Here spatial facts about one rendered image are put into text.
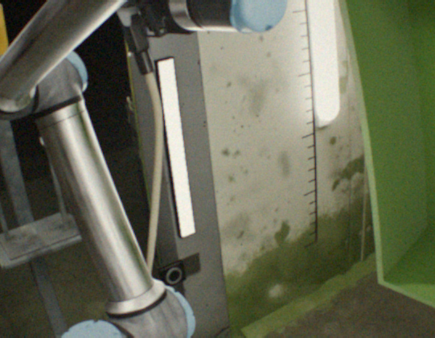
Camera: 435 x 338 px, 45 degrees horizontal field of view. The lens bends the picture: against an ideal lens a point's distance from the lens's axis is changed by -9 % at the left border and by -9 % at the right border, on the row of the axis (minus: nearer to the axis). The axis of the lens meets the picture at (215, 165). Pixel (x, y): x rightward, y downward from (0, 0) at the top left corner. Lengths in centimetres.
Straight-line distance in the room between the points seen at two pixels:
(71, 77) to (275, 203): 126
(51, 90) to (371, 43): 91
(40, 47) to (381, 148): 117
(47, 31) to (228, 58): 117
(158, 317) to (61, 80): 54
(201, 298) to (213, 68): 87
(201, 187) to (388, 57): 79
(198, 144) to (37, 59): 112
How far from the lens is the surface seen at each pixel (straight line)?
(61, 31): 81
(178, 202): 192
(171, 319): 125
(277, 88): 207
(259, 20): 74
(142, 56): 104
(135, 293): 121
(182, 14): 82
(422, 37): 180
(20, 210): 194
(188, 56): 183
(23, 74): 93
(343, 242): 263
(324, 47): 210
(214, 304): 224
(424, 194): 211
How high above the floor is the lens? 165
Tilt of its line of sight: 24 degrees down
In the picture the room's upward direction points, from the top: 6 degrees counter-clockwise
